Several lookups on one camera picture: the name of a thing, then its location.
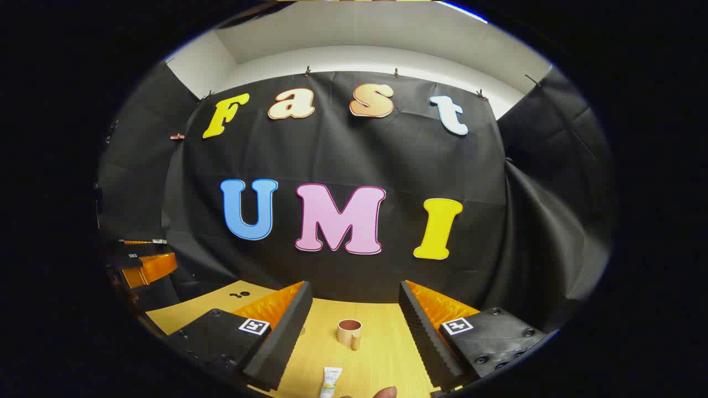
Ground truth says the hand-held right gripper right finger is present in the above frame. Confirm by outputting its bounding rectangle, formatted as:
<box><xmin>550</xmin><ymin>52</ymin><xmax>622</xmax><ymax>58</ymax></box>
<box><xmin>398</xmin><ymin>280</ymin><xmax>546</xmax><ymax>391</ymax></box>

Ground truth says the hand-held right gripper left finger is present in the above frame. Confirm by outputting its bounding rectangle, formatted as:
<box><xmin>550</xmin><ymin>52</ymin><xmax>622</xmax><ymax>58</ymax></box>
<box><xmin>166</xmin><ymin>280</ymin><xmax>314</xmax><ymax>392</ymax></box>

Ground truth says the white toothpaste tube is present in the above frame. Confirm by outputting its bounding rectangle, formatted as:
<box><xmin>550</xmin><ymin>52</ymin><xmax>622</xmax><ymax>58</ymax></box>
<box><xmin>318</xmin><ymin>366</ymin><xmax>343</xmax><ymax>398</ymax></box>

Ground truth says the beige cup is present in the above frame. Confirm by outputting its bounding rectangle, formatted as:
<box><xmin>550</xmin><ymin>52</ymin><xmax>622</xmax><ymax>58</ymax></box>
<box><xmin>336</xmin><ymin>319</ymin><xmax>363</xmax><ymax>351</ymax></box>

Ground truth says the wooden desktop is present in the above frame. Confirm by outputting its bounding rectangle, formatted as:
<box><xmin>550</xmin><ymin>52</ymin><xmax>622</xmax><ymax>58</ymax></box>
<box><xmin>145</xmin><ymin>279</ymin><xmax>462</xmax><ymax>398</ymax></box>

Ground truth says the black backdrop cloth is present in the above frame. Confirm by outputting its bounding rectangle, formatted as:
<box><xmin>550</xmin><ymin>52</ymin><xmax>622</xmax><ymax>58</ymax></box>
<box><xmin>97</xmin><ymin>60</ymin><xmax>615</xmax><ymax>332</ymax></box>

